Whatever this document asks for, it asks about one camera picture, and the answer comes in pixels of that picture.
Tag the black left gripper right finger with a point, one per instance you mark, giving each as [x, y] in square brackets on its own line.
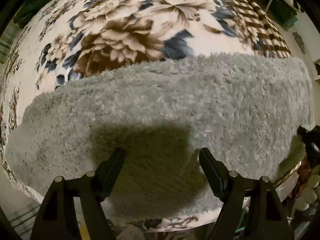
[266, 215]

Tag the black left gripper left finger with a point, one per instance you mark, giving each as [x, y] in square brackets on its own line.
[56, 218]

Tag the grey fleece pants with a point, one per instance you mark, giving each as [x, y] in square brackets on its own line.
[245, 109]

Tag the beige fleece robe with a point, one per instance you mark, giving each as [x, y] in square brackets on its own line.
[307, 190]

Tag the white cabinet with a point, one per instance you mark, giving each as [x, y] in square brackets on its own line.
[306, 36]

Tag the chair with piled clothes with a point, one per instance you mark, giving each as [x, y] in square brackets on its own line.
[284, 11]

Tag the floral bed blanket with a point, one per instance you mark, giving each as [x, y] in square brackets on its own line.
[67, 40]

